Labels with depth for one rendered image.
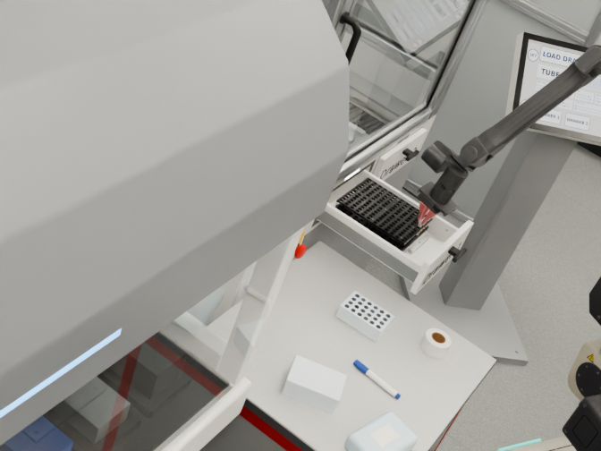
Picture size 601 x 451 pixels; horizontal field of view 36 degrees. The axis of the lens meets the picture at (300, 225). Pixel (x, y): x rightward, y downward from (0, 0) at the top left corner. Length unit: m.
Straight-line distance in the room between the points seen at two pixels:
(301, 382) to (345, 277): 0.48
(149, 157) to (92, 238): 0.13
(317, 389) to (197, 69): 1.05
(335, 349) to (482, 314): 1.61
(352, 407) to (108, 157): 1.22
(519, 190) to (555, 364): 0.79
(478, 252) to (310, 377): 1.61
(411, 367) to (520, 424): 1.25
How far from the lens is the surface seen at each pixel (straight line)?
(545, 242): 4.54
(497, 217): 3.53
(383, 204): 2.59
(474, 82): 4.14
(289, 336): 2.28
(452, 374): 2.39
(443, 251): 2.46
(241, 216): 1.33
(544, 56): 3.24
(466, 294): 3.77
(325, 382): 2.14
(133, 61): 1.18
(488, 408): 3.53
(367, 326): 2.35
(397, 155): 2.81
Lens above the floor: 2.30
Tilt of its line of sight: 36 degrees down
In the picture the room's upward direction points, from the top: 21 degrees clockwise
